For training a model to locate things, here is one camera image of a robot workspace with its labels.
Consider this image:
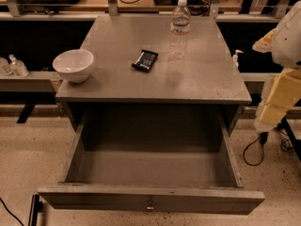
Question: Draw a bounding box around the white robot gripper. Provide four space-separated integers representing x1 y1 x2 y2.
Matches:
252 1 301 132

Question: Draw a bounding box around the clear plastic water bottle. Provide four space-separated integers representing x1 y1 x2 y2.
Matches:
168 0 192 60

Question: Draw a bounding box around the white pump dispenser bottle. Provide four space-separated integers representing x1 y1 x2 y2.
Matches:
232 50 243 68

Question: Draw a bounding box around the open grey top drawer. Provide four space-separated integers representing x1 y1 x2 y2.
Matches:
39 105 264 215

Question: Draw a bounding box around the metal drawer knob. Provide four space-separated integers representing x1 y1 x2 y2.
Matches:
146 200 154 212

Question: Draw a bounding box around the clear sanitizer bottle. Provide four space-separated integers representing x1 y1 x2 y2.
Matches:
8 54 29 77

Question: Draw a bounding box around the clear round bottle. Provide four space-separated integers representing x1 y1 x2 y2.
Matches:
0 57 12 75

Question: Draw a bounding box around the grey wooden cabinet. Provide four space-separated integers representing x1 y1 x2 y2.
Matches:
55 14 251 130

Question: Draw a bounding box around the black snack bar packet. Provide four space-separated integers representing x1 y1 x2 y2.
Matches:
132 50 158 73

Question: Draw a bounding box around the white ceramic bowl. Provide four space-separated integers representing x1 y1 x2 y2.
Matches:
53 49 94 83

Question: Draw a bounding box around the black metal stand leg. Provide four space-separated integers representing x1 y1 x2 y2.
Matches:
27 194 43 226

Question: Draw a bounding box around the black floor cable left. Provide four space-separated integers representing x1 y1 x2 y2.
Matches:
0 197 25 226

